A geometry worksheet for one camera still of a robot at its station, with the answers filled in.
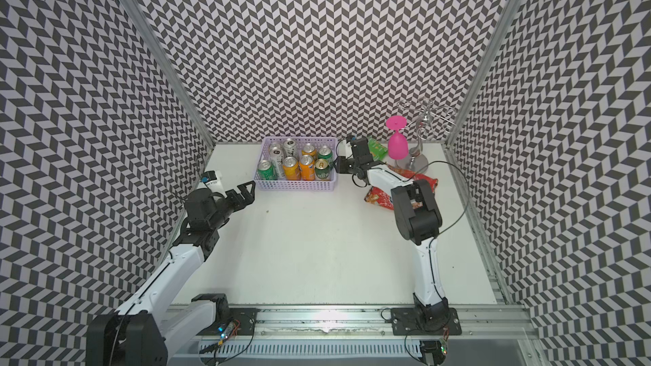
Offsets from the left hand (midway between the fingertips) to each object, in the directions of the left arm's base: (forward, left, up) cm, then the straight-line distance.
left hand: (245, 188), depth 83 cm
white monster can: (+20, -7, -4) cm, 21 cm away
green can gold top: (+14, -25, -7) cm, 29 cm away
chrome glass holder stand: (+22, -63, +10) cm, 67 cm away
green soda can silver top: (+13, -3, -7) cm, 15 cm away
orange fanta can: (+13, -12, -7) cm, 20 cm away
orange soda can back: (+23, -19, -6) cm, 30 cm away
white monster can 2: (+21, -12, -4) cm, 25 cm away
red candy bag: (+4, -48, -14) cm, 50 cm away
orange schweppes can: (+14, -19, -8) cm, 25 cm away
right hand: (+17, -30, -9) cm, 36 cm away
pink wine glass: (+20, -54, 0) cm, 57 cm away
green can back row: (+22, -25, -7) cm, 34 cm away
